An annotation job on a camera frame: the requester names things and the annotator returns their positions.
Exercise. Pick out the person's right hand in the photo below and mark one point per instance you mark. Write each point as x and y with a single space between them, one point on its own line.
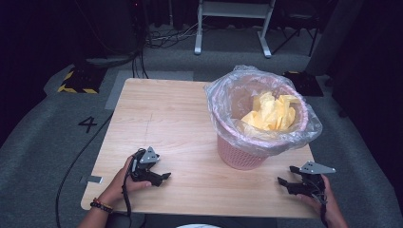
328 205

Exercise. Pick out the white round thing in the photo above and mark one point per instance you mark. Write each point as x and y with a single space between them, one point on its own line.
198 226

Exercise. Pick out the pink plastic waste basket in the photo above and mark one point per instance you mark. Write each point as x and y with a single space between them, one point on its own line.
240 155

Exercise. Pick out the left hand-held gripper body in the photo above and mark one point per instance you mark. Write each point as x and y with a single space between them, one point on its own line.
149 156

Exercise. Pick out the clear plastic bag liner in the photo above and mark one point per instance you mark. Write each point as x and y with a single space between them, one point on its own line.
221 91

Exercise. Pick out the crumpled yellow paper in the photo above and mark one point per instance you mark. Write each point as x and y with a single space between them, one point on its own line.
269 114

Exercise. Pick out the white metal stand frame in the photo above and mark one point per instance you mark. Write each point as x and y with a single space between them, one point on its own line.
198 41

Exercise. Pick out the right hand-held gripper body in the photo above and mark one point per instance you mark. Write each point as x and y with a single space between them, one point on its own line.
313 182

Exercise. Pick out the black yellow striped base plate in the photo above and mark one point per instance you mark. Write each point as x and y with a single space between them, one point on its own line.
304 84
82 79

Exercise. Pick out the person's dark clothing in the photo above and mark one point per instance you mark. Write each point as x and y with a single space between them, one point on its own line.
247 223

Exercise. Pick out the grey tape strip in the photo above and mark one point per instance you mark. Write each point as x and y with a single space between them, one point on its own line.
94 179

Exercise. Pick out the person's left hand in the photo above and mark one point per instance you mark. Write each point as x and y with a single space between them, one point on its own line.
118 186

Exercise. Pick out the black equipment rack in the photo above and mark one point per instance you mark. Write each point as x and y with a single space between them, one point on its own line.
107 28

